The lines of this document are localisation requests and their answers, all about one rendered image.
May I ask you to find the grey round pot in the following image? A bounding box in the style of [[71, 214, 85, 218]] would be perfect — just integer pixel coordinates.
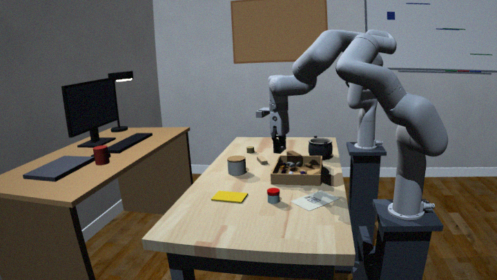
[[309, 136, 333, 160]]

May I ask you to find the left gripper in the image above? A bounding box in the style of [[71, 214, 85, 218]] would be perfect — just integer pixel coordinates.
[[270, 109, 289, 154]]

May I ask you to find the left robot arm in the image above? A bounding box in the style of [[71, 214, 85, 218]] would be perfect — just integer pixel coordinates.
[[256, 30, 448, 220]]

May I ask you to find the white recipe card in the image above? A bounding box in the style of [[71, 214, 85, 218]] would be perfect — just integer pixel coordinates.
[[291, 190, 340, 211]]

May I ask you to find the brown wooden block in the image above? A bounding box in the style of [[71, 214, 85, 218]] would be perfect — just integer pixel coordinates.
[[286, 150, 302, 156]]

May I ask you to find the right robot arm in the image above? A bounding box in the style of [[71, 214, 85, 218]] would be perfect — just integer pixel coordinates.
[[347, 30, 397, 150]]

